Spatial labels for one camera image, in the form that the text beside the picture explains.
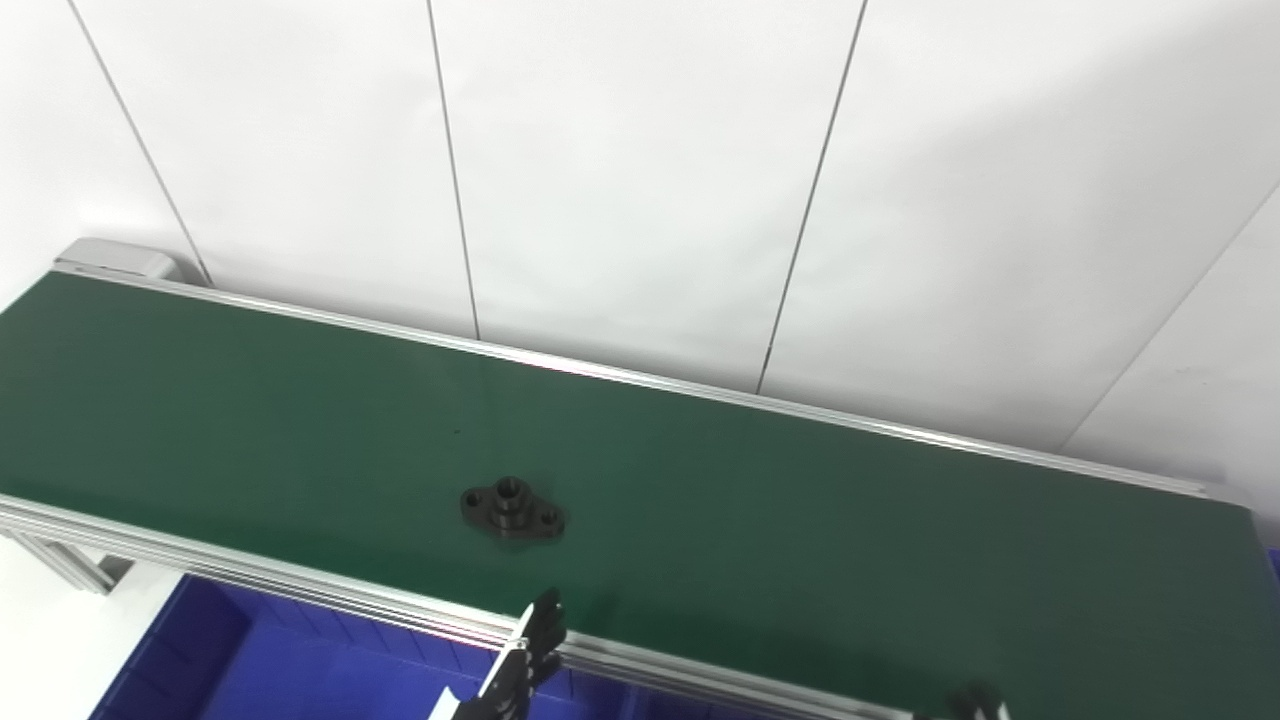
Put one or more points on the blue plastic bin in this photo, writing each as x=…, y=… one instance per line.
x=1275, y=562
x=300, y=670

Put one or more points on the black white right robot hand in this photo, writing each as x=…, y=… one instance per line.
x=975, y=703

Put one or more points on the black flanged part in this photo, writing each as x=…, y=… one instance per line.
x=510, y=515

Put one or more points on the green conveyor belt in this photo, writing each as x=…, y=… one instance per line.
x=800, y=520
x=300, y=588

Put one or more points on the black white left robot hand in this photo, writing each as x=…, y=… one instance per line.
x=540, y=640

